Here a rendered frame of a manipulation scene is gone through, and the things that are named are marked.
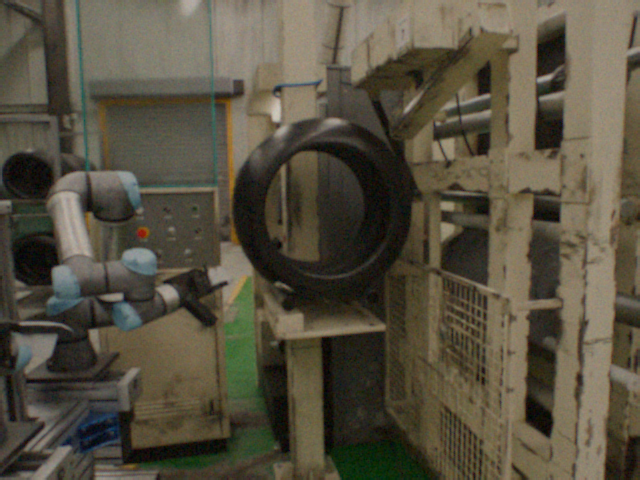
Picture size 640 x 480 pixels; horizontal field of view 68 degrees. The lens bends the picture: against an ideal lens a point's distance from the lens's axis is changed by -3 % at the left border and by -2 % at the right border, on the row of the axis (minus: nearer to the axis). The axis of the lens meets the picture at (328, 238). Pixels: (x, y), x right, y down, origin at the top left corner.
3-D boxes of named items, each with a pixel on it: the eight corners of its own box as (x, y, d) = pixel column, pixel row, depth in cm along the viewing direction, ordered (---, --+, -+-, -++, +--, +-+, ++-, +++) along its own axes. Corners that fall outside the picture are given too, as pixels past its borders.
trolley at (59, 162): (61, 296, 568) (48, 131, 545) (115, 294, 575) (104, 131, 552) (0, 330, 436) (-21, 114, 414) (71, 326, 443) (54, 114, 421)
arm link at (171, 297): (171, 314, 120) (154, 320, 125) (185, 308, 123) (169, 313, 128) (160, 286, 120) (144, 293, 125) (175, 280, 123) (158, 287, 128)
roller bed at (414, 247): (373, 269, 212) (372, 200, 209) (404, 267, 216) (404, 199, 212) (388, 277, 193) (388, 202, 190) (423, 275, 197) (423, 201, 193)
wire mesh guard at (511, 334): (384, 408, 210) (384, 249, 202) (388, 408, 210) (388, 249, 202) (501, 561, 123) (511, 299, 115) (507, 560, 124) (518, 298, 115)
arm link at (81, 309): (48, 332, 155) (44, 291, 153) (92, 325, 162) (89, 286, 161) (49, 342, 145) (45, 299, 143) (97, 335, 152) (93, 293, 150)
